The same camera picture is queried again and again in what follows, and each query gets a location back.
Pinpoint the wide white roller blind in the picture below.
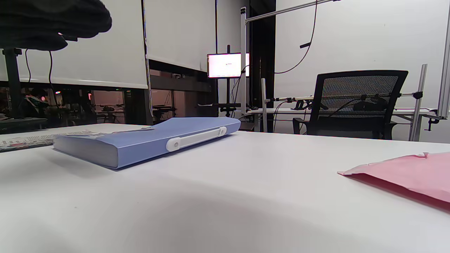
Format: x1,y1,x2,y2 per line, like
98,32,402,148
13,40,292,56
0,0,148,89

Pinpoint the black monitor stand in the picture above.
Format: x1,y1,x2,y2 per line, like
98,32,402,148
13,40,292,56
197,45,242,117

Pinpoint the pink paper envelope material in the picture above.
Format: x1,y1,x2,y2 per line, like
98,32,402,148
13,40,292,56
337,152,450,204

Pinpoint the narrow white roller blind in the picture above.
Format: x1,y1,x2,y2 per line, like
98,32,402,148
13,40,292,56
145,0,217,72

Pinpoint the white background desk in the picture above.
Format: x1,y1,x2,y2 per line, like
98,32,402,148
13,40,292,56
243,107,440,134

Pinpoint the blue accordion folder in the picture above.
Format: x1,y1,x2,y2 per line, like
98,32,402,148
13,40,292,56
53,117,241,170

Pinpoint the colour photo newspaper material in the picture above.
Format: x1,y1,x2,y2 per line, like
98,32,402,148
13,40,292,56
0,130,106,152

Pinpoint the black mesh office chair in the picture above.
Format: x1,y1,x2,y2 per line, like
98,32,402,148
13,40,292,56
293,70,409,140

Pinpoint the black hanging cable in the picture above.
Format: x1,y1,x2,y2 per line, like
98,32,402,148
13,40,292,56
274,0,319,74

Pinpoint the aluminium frame post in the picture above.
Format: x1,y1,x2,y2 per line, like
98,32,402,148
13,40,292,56
240,0,341,116

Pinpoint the person's right hand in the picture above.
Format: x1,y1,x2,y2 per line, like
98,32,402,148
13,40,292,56
0,0,112,51

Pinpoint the lit computer monitor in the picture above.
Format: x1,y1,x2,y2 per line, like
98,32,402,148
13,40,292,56
207,53,250,78

